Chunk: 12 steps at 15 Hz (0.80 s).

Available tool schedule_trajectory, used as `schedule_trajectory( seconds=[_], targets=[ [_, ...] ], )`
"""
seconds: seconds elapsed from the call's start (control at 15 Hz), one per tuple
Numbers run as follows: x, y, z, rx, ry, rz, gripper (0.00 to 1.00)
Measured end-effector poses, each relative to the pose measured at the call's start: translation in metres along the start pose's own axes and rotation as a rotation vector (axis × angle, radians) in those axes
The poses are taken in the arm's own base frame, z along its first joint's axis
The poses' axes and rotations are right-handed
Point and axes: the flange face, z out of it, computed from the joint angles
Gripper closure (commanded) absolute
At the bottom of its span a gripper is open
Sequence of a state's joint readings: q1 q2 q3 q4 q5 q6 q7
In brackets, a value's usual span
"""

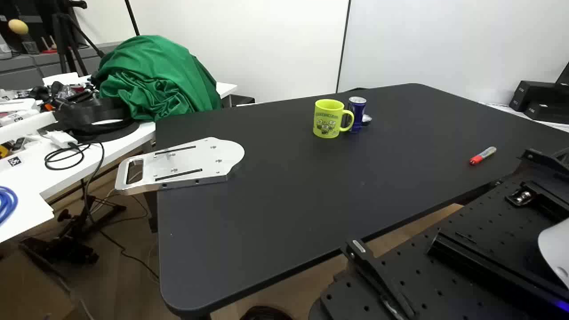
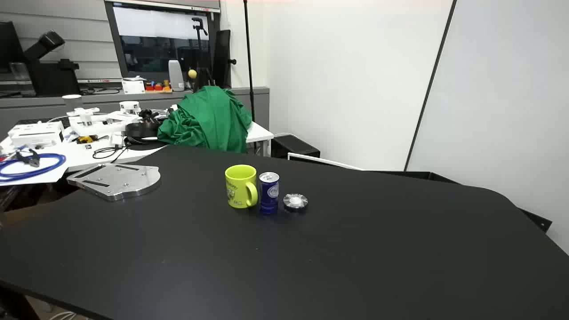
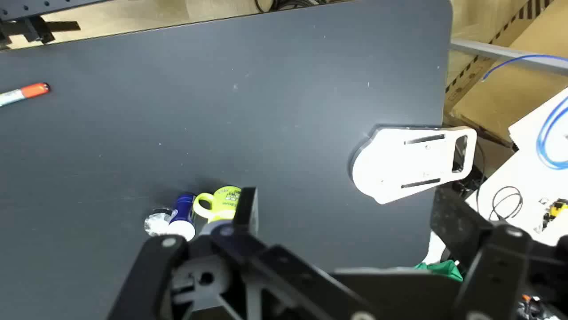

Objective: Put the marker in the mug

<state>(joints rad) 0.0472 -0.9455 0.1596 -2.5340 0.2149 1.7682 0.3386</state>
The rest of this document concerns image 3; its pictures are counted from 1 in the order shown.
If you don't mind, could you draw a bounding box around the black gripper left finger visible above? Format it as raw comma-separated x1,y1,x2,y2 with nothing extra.
109,187,375,320

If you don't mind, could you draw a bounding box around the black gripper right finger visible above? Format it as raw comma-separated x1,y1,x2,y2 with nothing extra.
430,187,568,320

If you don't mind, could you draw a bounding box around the red and white marker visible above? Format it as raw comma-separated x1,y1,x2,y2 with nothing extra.
0,82,50,109

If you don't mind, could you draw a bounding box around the yellow-green mug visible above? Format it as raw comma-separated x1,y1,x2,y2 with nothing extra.
192,186,242,223

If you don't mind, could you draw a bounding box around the cardboard box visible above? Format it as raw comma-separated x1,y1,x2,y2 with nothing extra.
443,0,568,148

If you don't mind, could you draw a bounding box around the black coiled cable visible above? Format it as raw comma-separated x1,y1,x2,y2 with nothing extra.
489,186,526,225

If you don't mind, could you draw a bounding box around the green cloth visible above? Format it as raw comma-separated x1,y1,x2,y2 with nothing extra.
416,260,464,283

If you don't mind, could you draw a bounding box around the blue drink can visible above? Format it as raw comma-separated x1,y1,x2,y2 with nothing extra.
169,194,196,242

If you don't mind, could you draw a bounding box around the blue cable loop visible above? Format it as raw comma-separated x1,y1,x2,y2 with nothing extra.
482,54,568,173

